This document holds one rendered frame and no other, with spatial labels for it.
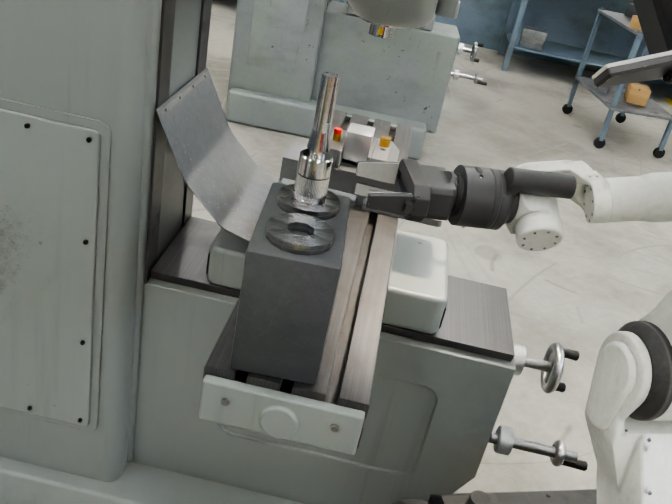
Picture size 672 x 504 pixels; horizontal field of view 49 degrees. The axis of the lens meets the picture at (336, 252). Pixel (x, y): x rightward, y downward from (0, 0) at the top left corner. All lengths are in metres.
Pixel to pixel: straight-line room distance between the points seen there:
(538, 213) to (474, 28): 7.01
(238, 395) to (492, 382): 0.71
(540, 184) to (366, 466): 0.91
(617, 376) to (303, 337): 0.46
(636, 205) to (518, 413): 1.63
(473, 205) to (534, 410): 1.73
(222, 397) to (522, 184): 0.50
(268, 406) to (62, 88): 0.72
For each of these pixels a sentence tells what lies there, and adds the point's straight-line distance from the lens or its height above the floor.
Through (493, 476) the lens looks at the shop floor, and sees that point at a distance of 2.40.
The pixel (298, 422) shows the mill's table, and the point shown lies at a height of 0.90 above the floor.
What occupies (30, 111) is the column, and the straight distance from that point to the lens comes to 1.48.
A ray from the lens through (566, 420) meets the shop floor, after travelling 2.73.
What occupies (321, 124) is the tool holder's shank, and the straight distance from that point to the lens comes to 0.99.
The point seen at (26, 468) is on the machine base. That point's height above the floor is 0.20.
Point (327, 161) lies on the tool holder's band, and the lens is 1.01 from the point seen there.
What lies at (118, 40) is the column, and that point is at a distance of 1.37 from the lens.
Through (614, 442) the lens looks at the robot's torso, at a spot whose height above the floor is 0.90.
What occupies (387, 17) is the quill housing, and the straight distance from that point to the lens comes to 1.37.
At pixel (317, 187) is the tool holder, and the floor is 1.17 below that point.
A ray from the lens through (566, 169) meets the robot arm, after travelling 1.13.
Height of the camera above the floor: 1.58
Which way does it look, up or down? 29 degrees down
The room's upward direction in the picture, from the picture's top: 12 degrees clockwise
